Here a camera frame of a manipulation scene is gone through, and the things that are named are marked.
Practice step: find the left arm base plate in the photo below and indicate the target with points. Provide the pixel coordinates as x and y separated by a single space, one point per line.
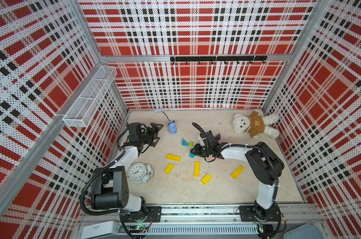
146 215

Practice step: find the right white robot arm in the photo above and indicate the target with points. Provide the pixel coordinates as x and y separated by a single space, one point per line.
265 164

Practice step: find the white teddy bear brown hoodie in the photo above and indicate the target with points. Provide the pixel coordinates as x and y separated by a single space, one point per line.
254 125

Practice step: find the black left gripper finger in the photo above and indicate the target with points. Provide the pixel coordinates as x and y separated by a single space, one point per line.
154 141
157 126

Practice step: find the yellow upright block centre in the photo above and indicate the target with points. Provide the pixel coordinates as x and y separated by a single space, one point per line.
196 169

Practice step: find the yellow block bottom centre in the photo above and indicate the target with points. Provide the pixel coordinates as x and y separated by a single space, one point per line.
206 179

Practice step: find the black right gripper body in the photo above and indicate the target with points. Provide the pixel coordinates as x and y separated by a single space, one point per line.
202 151

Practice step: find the white box bottom left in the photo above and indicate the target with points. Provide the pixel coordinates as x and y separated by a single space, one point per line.
99 230

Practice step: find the yellow block right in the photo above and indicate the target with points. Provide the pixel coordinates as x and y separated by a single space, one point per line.
237 172

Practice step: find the white twin-bell alarm clock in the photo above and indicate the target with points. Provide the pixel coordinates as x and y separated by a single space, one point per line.
140 173

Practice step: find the blue plastic toy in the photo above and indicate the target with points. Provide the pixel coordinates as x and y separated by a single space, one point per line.
172 128

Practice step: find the grey bin bottom right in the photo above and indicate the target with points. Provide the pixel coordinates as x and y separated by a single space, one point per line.
308 231

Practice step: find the yellow block lower left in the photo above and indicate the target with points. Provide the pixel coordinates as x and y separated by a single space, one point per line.
169 168

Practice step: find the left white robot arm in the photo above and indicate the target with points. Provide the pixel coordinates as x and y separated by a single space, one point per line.
107 190

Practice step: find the yellow block upper left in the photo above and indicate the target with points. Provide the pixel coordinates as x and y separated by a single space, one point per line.
173 157

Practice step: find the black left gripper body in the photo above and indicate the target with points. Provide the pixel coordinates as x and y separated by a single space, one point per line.
147 137

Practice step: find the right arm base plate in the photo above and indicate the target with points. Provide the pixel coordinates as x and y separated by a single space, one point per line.
258 214

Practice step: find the black wall hook rail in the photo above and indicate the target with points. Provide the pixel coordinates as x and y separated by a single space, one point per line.
218 58

